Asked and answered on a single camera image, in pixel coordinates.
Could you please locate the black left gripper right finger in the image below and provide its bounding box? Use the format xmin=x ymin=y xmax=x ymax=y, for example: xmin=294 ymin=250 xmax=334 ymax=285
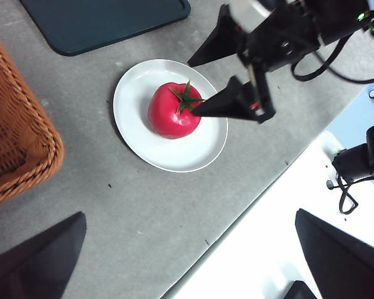
xmin=295 ymin=208 xmax=374 ymax=299

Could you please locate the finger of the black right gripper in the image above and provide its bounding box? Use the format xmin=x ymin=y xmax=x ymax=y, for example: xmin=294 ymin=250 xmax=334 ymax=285
xmin=191 ymin=76 xmax=262 ymax=121
xmin=186 ymin=4 xmax=247 ymax=68

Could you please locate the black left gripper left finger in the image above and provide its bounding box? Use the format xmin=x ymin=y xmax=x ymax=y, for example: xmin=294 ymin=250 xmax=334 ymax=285
xmin=0 ymin=211 xmax=87 ymax=299

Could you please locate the red tomato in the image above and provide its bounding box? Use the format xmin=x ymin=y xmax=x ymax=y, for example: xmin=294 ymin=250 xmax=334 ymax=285
xmin=148 ymin=80 xmax=205 ymax=140

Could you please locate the black flat object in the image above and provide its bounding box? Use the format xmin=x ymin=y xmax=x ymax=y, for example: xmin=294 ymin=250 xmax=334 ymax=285
xmin=282 ymin=280 xmax=319 ymax=299

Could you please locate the pale grey round plate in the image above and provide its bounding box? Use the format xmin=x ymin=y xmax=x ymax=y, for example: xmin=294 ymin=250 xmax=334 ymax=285
xmin=112 ymin=59 xmax=229 ymax=174

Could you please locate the black rectangular tray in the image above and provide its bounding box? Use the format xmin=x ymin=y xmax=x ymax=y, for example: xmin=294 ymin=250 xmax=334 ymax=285
xmin=18 ymin=0 xmax=191 ymax=57

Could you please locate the brown wicker basket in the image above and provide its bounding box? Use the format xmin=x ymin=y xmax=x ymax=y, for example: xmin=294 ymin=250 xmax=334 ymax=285
xmin=0 ymin=26 xmax=65 ymax=209

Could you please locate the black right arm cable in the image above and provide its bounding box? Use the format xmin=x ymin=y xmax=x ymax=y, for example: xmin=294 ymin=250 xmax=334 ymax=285
xmin=291 ymin=31 xmax=374 ymax=84

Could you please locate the black looped base cable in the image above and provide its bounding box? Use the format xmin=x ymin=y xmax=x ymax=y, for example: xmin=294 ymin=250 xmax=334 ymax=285
xmin=326 ymin=173 xmax=360 ymax=215

